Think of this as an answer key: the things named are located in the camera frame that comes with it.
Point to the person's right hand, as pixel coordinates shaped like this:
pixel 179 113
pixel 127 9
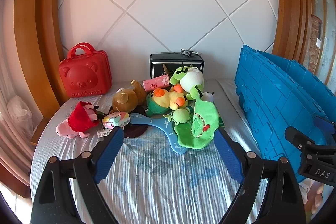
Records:
pixel 319 195

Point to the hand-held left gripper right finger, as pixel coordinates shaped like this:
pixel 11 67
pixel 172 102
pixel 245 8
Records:
pixel 228 158

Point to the metal clip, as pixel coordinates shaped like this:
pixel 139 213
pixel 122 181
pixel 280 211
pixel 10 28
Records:
pixel 189 53

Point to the patterned curtain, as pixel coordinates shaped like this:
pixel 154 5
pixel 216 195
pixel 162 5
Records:
pixel 315 40

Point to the red bear-face carry case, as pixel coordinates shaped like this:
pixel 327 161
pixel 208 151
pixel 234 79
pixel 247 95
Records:
pixel 84 74

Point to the blue plastic crate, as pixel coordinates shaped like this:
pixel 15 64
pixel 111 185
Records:
pixel 275 98

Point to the dark green flat box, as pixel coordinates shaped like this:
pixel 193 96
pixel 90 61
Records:
pixel 221 122

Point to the white plush toy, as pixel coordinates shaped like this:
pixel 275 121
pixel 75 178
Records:
pixel 207 96

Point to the round grey desktop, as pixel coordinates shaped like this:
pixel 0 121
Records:
pixel 52 150

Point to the clear plastic bag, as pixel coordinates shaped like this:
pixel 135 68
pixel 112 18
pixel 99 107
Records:
pixel 19 111

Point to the black gift box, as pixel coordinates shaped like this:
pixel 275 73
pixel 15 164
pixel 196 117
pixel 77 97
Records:
pixel 160 64

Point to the dark maroon cloth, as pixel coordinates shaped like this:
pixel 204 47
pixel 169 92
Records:
pixel 134 130

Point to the pink tissue pack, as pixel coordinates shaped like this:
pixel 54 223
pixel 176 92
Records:
pixel 155 83

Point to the brown bear plush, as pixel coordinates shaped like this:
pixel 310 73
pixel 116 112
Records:
pixel 126 100

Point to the pastel small box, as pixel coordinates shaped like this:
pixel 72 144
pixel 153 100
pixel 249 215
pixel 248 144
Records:
pixel 118 119

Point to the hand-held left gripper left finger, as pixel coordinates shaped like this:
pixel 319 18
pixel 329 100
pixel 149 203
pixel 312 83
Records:
pixel 110 153

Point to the blue printed striped sheet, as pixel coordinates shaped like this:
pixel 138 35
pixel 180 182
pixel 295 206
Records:
pixel 162 176

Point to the blue three-arm boomerang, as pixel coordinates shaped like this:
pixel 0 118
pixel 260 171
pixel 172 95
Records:
pixel 157 127

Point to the green white-bellied frog plush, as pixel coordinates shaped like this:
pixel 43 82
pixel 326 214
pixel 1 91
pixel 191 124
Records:
pixel 194 79

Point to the yellow duck plush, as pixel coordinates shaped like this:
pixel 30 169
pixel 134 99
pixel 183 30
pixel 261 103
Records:
pixel 170 99

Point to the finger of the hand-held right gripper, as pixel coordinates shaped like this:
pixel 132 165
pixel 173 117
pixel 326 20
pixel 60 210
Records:
pixel 299 138
pixel 325 124

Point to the pink pig plush red dress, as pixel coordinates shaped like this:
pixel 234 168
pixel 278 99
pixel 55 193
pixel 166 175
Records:
pixel 78 119

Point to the small green frog plush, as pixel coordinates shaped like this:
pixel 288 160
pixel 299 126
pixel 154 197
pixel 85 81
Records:
pixel 181 115

